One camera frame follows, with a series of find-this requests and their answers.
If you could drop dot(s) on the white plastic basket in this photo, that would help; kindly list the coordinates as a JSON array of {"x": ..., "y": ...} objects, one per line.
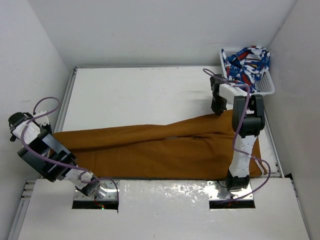
[{"x": 265, "y": 85}]

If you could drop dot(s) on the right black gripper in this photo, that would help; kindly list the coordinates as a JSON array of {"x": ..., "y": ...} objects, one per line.
[{"x": 219, "y": 109}]

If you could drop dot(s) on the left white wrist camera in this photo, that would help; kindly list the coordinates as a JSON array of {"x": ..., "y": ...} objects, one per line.
[{"x": 41, "y": 118}]

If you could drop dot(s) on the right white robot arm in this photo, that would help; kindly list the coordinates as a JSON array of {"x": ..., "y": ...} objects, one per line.
[{"x": 247, "y": 121}]

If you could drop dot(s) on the brown trousers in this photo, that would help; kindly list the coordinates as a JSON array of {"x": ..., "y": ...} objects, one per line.
[{"x": 199, "y": 148}]

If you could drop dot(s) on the blue white patterned cloth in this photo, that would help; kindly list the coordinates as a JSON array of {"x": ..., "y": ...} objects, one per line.
[{"x": 247, "y": 67}]

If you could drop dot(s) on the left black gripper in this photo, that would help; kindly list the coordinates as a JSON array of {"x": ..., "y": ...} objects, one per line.
[{"x": 48, "y": 127}]

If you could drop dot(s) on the white front cover board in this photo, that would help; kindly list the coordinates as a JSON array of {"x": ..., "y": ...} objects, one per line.
[{"x": 164, "y": 210}]

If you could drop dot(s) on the aluminium table frame rail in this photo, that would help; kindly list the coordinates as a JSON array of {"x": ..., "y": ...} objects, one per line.
[{"x": 64, "y": 99}]

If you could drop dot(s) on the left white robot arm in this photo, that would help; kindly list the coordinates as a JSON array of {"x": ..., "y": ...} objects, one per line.
[{"x": 47, "y": 155}]

